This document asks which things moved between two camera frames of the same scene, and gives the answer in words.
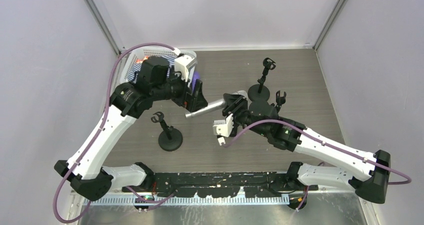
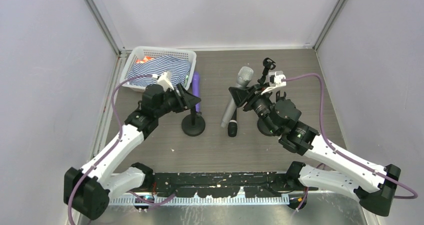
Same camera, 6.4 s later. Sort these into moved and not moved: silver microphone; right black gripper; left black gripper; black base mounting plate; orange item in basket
Moved: right black gripper; silver microphone; left black gripper
Not moved: orange item in basket; black base mounting plate
